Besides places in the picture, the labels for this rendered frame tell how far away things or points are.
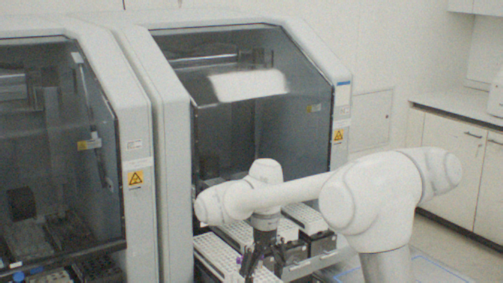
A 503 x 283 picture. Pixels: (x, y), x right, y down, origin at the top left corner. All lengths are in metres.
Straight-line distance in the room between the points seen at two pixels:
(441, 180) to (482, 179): 2.83
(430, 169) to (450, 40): 3.35
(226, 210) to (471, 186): 2.77
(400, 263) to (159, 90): 1.00
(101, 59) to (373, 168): 1.09
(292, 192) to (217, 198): 0.22
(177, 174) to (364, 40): 2.22
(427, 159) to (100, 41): 1.20
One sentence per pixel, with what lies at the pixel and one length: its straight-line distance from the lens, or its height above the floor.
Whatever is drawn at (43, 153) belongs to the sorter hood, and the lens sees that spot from 1.69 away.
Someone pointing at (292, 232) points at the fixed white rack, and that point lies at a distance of 2.19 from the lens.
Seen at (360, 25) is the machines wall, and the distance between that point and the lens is 3.77.
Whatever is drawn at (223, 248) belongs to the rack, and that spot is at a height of 0.86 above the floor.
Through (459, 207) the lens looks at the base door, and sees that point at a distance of 4.17.
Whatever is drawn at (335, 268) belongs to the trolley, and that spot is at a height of 0.82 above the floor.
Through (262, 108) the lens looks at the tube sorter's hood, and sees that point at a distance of 1.97.
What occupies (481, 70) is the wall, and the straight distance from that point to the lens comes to 4.66.
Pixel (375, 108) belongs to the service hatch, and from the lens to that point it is 4.02.
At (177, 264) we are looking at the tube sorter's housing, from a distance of 2.03.
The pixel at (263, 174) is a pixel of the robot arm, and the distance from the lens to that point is 1.60.
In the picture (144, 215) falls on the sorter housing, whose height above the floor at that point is 1.06.
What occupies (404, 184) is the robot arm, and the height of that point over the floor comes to 1.46.
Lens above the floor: 1.88
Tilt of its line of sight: 18 degrees down
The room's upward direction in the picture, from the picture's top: 1 degrees clockwise
